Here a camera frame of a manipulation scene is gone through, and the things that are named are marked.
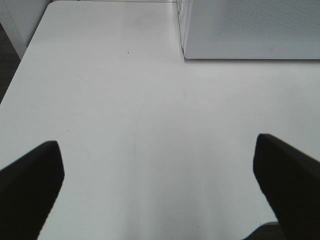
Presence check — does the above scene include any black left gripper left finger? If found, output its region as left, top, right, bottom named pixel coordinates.
left=0, top=140, right=65, bottom=240

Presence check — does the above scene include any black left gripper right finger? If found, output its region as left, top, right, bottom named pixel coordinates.
left=253, top=133, right=320, bottom=240

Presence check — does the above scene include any white microwave oven body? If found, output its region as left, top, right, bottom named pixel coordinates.
left=175, top=0, right=194, bottom=58

